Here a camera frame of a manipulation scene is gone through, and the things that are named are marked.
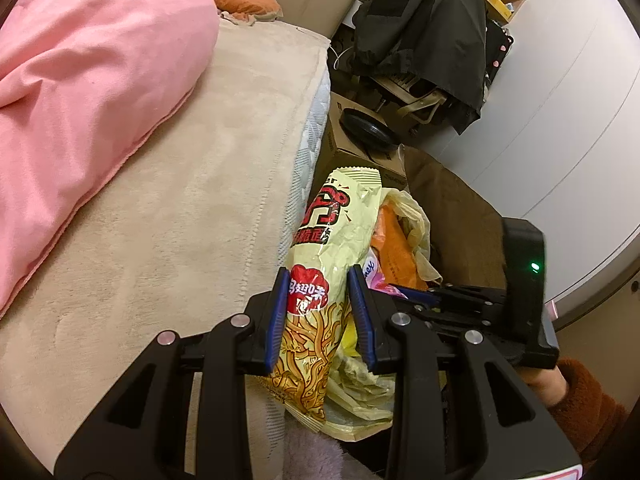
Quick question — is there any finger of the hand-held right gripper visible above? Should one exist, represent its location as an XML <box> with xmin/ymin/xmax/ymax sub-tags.
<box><xmin>430</xmin><ymin>282</ymin><xmax>503</xmax><ymax>297</ymax></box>
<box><xmin>387</xmin><ymin>285</ymin><xmax>443</xmax><ymax>308</ymax></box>

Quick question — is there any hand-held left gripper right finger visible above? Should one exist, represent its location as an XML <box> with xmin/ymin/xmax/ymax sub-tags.
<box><xmin>347</xmin><ymin>263</ymin><xmax>581</xmax><ymax>480</ymax></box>

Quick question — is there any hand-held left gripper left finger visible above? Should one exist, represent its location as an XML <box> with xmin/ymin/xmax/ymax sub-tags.
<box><xmin>54</xmin><ymin>266</ymin><xmax>291</xmax><ymax>480</ymax></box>

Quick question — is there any pink white tissue packet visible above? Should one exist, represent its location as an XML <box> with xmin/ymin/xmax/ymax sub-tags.
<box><xmin>362</xmin><ymin>252</ymin><xmax>396</xmax><ymax>291</ymax></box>

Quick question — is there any yellow plastic bin liner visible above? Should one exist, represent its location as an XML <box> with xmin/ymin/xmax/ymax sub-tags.
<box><xmin>320</xmin><ymin>187</ymin><xmax>443</xmax><ymax>443</ymax></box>

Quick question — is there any yellow noodle snack packet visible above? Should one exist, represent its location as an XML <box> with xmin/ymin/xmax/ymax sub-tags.
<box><xmin>260</xmin><ymin>166</ymin><xmax>383</xmax><ymax>433</ymax></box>

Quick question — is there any black waste bin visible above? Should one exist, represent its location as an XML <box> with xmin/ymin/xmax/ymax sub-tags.
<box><xmin>342</xmin><ymin>430</ymin><xmax>396</xmax><ymax>480</ymax></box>

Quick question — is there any orange snack packet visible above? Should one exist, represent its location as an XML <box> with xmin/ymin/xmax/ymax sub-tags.
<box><xmin>370</xmin><ymin>205</ymin><xmax>431</xmax><ymax>291</ymax></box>

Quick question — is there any bed with beige blanket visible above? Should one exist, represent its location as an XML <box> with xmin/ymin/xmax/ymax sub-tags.
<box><xmin>0</xmin><ymin>17</ymin><xmax>331</xmax><ymax>466</ymax></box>

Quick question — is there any cardboard box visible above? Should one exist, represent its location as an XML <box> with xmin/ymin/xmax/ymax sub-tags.
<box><xmin>312</xmin><ymin>91</ymin><xmax>408</xmax><ymax>196</ymax></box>

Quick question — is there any black round disc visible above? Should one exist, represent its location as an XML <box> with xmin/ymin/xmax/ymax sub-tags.
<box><xmin>340</xmin><ymin>108</ymin><xmax>398</xmax><ymax>147</ymax></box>

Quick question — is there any white quilted mattress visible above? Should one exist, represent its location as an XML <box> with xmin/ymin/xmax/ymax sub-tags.
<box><xmin>280</xmin><ymin>67</ymin><xmax>333</xmax><ymax>241</ymax></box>

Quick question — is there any beige chair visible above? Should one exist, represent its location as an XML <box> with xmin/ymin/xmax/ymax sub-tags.
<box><xmin>350</xmin><ymin>67</ymin><xmax>448</xmax><ymax>136</ymax></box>

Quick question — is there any black bag with pink hearts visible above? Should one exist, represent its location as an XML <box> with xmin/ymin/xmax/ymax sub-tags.
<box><xmin>482</xmin><ymin>17</ymin><xmax>516</xmax><ymax>83</ymax></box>

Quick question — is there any black jacket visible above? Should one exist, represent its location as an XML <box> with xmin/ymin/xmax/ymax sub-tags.
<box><xmin>352</xmin><ymin>0</ymin><xmax>488</xmax><ymax>133</ymax></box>

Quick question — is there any pink floral duvet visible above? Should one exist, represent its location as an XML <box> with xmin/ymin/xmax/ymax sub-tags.
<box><xmin>0</xmin><ymin>0</ymin><xmax>220</xmax><ymax>318</ymax></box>

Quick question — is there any orange frilled pillow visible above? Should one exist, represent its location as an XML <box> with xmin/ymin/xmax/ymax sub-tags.
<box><xmin>207</xmin><ymin>0</ymin><xmax>281</xmax><ymax>23</ymax></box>

